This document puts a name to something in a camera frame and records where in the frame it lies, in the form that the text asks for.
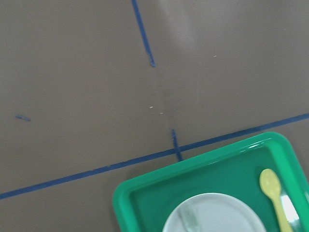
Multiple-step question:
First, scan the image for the yellow plastic spoon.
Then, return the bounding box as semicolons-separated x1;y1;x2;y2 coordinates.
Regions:
259;169;293;232

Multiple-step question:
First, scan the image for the brown paper table cover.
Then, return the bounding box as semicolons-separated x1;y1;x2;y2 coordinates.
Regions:
0;0;309;232

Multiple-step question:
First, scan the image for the green plastic tray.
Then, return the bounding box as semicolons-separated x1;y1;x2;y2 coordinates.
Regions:
112;132;309;232

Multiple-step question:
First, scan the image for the white round plate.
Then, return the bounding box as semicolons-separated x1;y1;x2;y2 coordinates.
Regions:
162;193;266;232

